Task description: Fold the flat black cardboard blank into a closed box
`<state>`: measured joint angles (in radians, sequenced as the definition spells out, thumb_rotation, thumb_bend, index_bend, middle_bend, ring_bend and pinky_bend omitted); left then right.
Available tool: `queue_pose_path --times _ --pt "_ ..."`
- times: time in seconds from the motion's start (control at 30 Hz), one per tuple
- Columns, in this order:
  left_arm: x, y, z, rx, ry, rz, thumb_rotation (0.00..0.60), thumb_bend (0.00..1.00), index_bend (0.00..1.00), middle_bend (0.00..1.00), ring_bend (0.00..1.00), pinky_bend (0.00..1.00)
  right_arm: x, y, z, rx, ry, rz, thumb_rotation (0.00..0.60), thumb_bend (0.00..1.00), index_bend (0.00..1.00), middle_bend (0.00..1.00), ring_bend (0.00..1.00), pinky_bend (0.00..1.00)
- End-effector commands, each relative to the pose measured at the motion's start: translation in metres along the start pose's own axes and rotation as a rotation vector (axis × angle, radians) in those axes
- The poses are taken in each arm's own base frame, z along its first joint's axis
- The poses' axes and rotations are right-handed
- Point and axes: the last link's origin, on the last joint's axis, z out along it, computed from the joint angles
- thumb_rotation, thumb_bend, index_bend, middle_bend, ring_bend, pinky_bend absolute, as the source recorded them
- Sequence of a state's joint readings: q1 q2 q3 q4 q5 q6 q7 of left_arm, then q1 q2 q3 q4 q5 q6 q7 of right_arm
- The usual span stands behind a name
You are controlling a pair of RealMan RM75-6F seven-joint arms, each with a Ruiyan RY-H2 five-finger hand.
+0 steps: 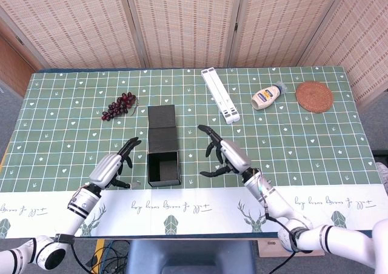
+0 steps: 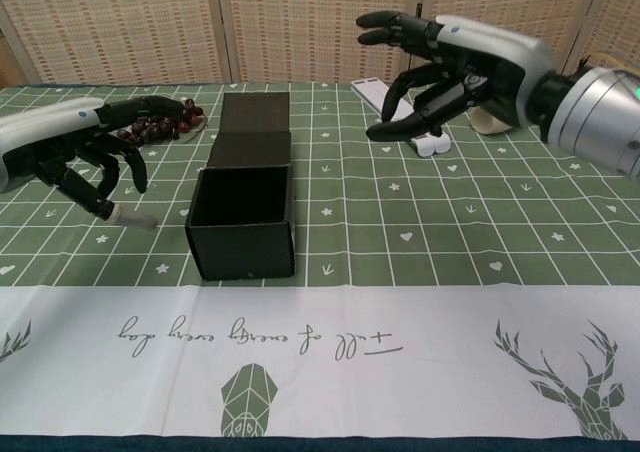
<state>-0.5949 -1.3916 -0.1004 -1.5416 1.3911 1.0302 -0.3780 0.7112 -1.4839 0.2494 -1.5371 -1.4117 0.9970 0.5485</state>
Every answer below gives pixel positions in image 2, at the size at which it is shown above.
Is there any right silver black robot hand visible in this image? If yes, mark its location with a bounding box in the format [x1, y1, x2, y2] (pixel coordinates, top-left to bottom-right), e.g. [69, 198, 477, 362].
[354, 10, 556, 146]

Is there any mayonnaise squeeze bottle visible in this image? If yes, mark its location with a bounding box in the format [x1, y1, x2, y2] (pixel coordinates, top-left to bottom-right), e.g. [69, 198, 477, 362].
[469, 109, 516, 136]

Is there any dark red grape bunch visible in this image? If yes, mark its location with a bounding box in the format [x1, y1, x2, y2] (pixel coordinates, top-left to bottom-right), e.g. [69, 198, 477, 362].
[117, 98, 205, 146]

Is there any white folding stand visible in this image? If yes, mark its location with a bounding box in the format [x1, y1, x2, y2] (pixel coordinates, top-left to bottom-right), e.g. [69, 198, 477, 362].
[349, 77, 451, 159]

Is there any black foldable cardboard box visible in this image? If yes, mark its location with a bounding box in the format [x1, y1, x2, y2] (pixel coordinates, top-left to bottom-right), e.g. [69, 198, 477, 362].
[184, 91, 297, 282]

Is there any green checked deer tablecloth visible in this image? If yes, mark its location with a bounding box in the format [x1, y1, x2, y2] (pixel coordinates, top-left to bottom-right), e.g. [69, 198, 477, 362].
[0, 79, 640, 441]

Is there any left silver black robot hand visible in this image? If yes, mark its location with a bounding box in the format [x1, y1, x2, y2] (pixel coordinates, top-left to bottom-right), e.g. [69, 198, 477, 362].
[0, 95, 186, 231]

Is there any bamboo folding screen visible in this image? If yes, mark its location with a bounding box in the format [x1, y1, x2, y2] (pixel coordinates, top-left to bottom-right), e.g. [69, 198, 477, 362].
[0, 0, 640, 86]

